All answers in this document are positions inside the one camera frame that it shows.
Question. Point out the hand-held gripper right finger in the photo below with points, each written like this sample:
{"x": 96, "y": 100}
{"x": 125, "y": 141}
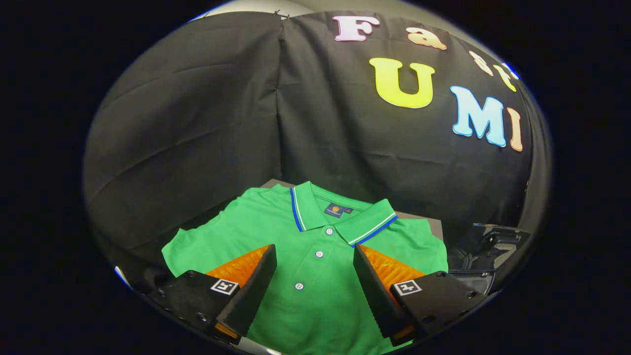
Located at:
{"x": 377, "y": 293}

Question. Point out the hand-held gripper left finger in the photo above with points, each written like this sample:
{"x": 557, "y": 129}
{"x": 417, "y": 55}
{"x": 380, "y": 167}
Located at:
{"x": 249, "y": 291}

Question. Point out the green polo shirt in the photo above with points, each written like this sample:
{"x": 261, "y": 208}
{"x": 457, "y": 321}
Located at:
{"x": 315, "y": 305}

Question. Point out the dark grey washing machine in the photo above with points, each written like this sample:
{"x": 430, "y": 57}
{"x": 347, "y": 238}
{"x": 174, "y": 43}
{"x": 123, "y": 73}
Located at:
{"x": 473, "y": 280}

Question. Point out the grey cabinet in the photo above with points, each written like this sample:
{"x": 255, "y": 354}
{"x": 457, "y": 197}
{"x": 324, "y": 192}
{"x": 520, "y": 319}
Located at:
{"x": 434, "y": 228}

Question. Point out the black backdrop cloth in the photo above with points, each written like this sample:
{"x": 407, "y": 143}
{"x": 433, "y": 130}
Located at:
{"x": 197, "y": 123}

